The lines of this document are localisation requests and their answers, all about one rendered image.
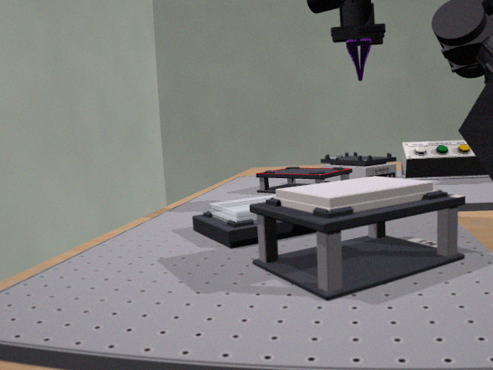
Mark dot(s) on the white rectangular plate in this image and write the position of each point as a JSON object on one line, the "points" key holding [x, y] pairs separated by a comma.
{"points": [[361, 194]]}

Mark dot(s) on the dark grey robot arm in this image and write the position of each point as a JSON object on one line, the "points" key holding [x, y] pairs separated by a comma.
{"points": [[463, 29]]}

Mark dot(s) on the operator button panel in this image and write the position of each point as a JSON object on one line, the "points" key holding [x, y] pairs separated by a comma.
{"points": [[432, 161]]}

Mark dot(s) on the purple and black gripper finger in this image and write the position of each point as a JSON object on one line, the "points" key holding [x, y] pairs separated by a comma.
{"points": [[353, 51], [365, 46]]}

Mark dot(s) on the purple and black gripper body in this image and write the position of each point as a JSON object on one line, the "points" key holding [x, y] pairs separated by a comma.
{"points": [[357, 18]]}

